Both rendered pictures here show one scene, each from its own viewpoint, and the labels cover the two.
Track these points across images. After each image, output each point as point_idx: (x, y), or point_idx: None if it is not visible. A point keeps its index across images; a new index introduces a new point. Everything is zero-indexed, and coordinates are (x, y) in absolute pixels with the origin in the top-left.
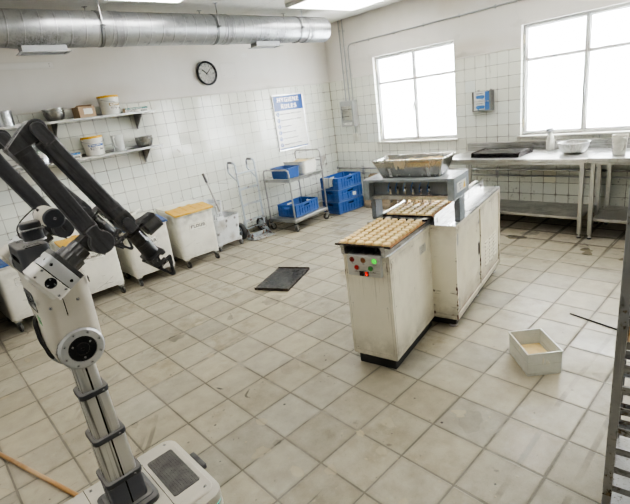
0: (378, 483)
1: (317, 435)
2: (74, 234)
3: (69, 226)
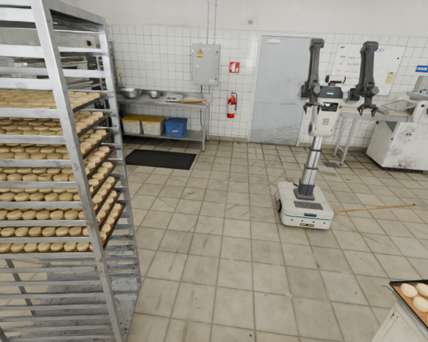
0: (250, 269)
1: (307, 280)
2: None
3: (357, 91)
